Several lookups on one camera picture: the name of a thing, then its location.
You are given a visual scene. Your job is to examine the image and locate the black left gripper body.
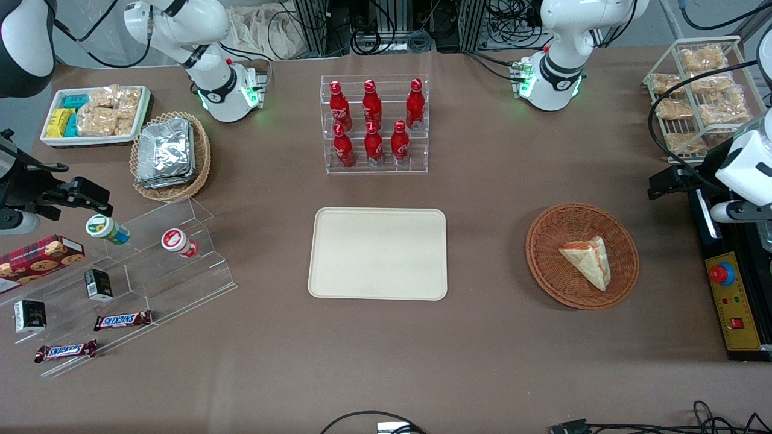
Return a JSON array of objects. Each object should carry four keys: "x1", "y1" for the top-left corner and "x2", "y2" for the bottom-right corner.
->
[{"x1": 680, "y1": 160, "x2": 726, "y2": 196}]

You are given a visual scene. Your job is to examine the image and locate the triangular sandwich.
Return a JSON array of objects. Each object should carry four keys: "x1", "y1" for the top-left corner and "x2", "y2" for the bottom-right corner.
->
[{"x1": 558, "y1": 236, "x2": 612, "y2": 292}]

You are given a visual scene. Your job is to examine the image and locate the white rectangular snack tray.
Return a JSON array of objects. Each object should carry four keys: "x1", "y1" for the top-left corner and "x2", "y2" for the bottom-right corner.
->
[{"x1": 40, "y1": 85, "x2": 153, "y2": 149}]

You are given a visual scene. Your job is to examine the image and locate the light wicker basket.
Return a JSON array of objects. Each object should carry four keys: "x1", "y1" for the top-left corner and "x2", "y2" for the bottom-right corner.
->
[{"x1": 129, "y1": 111, "x2": 212, "y2": 203}]

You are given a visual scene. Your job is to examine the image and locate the brown wicker basket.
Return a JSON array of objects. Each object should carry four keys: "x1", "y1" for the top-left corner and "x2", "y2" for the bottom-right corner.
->
[{"x1": 525, "y1": 203, "x2": 640, "y2": 310}]

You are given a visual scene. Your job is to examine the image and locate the beige plastic tray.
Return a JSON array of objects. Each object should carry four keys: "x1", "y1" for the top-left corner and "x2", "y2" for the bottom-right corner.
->
[{"x1": 308, "y1": 207, "x2": 448, "y2": 301}]

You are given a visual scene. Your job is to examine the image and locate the green cap yogurt bottle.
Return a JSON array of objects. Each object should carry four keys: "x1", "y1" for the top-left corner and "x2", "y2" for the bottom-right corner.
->
[{"x1": 85, "y1": 213, "x2": 131, "y2": 247}]

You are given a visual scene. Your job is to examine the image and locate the clear bag of fried snacks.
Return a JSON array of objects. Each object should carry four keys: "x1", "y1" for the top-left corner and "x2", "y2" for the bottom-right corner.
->
[
  {"x1": 655, "y1": 98, "x2": 695, "y2": 121},
  {"x1": 665, "y1": 132, "x2": 707, "y2": 155},
  {"x1": 690, "y1": 71, "x2": 734, "y2": 95},
  {"x1": 680, "y1": 45, "x2": 728, "y2": 74},
  {"x1": 651, "y1": 73, "x2": 686, "y2": 96},
  {"x1": 699, "y1": 99, "x2": 752, "y2": 127}
]

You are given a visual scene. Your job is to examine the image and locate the red cookie box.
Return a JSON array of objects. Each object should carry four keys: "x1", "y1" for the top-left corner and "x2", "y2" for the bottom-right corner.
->
[{"x1": 0, "y1": 234, "x2": 86, "y2": 295}]

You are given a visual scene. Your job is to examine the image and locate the silver foil pack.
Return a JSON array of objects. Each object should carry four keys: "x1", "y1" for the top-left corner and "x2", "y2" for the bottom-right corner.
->
[
  {"x1": 135, "y1": 168, "x2": 197, "y2": 190},
  {"x1": 138, "y1": 117, "x2": 195, "y2": 177}
]

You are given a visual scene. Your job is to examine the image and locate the yellow snack packet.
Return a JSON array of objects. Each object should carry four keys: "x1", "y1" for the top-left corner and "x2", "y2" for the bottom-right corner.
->
[{"x1": 46, "y1": 108, "x2": 75, "y2": 139}]

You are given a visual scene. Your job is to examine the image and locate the small black carton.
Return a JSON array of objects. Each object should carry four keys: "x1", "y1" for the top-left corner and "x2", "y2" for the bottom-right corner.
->
[
  {"x1": 83, "y1": 268, "x2": 115, "y2": 303},
  {"x1": 13, "y1": 299, "x2": 48, "y2": 335}
]

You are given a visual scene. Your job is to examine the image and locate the red cap yogurt bottle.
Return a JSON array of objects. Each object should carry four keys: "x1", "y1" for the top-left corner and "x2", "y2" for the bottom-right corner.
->
[{"x1": 160, "y1": 228, "x2": 200, "y2": 259}]

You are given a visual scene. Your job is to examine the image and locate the clear acrylic step display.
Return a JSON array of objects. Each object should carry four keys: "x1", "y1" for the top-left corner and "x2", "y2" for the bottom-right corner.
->
[{"x1": 0, "y1": 196, "x2": 239, "y2": 379}]

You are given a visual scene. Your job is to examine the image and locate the brown Snickers bar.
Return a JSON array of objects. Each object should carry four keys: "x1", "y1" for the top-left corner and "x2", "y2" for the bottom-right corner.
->
[
  {"x1": 34, "y1": 339, "x2": 99, "y2": 364},
  {"x1": 93, "y1": 309, "x2": 153, "y2": 332}
]

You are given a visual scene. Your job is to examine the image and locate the black yellow control box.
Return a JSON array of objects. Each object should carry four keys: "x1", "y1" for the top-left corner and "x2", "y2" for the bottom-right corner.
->
[{"x1": 688, "y1": 181, "x2": 772, "y2": 362}]

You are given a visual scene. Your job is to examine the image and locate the cream cloth bag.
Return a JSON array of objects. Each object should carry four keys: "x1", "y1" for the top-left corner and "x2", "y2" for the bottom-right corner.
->
[{"x1": 226, "y1": 5, "x2": 309, "y2": 61}]

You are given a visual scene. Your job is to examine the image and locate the red cola bottle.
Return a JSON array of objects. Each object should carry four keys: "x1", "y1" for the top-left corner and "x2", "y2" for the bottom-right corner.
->
[
  {"x1": 364, "y1": 121, "x2": 385, "y2": 167},
  {"x1": 333, "y1": 124, "x2": 356, "y2": 168},
  {"x1": 329, "y1": 81, "x2": 353, "y2": 132},
  {"x1": 391, "y1": 119, "x2": 411, "y2": 166},
  {"x1": 405, "y1": 78, "x2": 425, "y2": 131},
  {"x1": 362, "y1": 80, "x2": 383, "y2": 127}
]

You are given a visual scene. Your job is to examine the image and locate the clear acrylic bottle rack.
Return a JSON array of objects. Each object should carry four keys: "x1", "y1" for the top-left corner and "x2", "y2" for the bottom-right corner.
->
[{"x1": 320, "y1": 74, "x2": 429, "y2": 175}]

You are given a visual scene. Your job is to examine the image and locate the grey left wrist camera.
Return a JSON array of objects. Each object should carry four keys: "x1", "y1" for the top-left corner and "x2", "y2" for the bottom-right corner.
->
[{"x1": 710, "y1": 201, "x2": 772, "y2": 224}]

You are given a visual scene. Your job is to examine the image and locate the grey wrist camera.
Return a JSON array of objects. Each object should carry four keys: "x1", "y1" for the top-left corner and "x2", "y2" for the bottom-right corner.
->
[
  {"x1": 0, "y1": 207, "x2": 40, "y2": 236},
  {"x1": 710, "y1": 201, "x2": 772, "y2": 224}
]

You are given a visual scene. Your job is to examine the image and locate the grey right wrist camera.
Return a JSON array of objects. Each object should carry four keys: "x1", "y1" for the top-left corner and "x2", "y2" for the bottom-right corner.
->
[{"x1": 0, "y1": 207, "x2": 40, "y2": 236}]

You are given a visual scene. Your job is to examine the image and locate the white wire rack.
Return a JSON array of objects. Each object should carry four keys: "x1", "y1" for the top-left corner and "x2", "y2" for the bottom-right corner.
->
[{"x1": 642, "y1": 35, "x2": 762, "y2": 164}]

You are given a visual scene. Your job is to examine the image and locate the grey metal frame bar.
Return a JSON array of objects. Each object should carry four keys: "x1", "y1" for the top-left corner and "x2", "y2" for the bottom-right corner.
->
[{"x1": 737, "y1": 3, "x2": 772, "y2": 40}]

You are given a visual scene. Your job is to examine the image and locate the black cable bundle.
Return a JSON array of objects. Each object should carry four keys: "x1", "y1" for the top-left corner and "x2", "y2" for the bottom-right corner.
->
[{"x1": 487, "y1": 0, "x2": 547, "y2": 44}]

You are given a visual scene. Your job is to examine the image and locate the black tangled cables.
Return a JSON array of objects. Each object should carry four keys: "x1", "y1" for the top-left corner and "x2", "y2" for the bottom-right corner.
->
[{"x1": 588, "y1": 400, "x2": 772, "y2": 434}]

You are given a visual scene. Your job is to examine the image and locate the black cable connector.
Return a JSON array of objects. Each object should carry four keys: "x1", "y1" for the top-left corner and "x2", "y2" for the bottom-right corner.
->
[{"x1": 549, "y1": 418, "x2": 592, "y2": 434}]

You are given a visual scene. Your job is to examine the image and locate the black looped cable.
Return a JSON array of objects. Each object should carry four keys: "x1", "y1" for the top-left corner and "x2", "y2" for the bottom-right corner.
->
[{"x1": 319, "y1": 410, "x2": 426, "y2": 434}]

